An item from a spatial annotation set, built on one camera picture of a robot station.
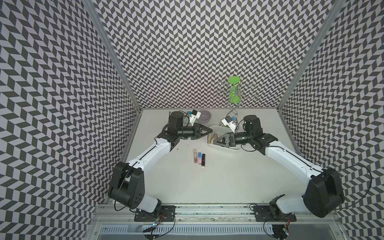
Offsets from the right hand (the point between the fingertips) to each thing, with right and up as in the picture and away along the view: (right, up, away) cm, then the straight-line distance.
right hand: (216, 144), depth 72 cm
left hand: (-2, +6, +2) cm, 7 cm away
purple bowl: (-4, +14, +38) cm, 41 cm away
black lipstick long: (-5, -11, +20) cm, 24 cm away
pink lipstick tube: (-11, -11, +22) cm, 26 cm away
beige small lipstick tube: (-3, +3, +1) cm, 4 cm away
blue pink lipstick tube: (-8, -11, +20) cm, 24 cm away
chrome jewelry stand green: (+12, +29, +13) cm, 34 cm away
